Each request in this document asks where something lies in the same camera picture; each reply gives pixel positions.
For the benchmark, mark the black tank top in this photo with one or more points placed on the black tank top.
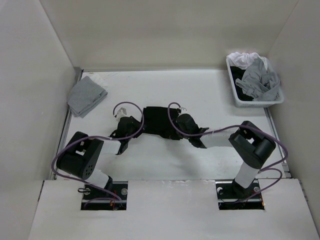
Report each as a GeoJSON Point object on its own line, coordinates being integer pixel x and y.
{"type": "Point", "coordinates": [156, 122]}

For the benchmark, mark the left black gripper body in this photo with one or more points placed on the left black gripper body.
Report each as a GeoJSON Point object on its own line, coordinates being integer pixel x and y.
{"type": "Point", "coordinates": [135, 129]}

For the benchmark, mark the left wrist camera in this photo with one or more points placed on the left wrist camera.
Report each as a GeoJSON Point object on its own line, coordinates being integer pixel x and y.
{"type": "Point", "coordinates": [121, 113]}

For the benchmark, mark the white garment in basket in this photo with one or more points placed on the white garment in basket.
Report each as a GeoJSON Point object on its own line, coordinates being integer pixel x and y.
{"type": "Point", "coordinates": [244, 60]}

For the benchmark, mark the black garment in basket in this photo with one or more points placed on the black garment in basket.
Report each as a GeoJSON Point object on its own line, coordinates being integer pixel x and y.
{"type": "Point", "coordinates": [237, 73]}

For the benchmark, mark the grey garment in basket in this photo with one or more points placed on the grey garment in basket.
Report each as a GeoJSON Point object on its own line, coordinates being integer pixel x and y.
{"type": "Point", "coordinates": [258, 83]}

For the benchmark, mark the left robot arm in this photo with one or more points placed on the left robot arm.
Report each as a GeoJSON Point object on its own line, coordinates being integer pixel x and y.
{"type": "Point", "coordinates": [79, 158]}

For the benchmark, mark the white laundry basket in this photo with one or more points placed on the white laundry basket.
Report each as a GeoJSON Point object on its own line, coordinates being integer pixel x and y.
{"type": "Point", "coordinates": [250, 104]}

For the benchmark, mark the folded grey tank top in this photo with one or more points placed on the folded grey tank top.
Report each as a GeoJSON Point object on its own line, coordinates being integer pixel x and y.
{"type": "Point", "coordinates": [85, 96]}

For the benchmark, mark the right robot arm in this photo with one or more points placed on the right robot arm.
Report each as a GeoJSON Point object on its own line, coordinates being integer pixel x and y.
{"type": "Point", "coordinates": [252, 145]}

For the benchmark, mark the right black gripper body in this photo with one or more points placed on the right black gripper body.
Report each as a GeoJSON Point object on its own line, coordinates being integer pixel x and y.
{"type": "Point", "coordinates": [176, 124]}

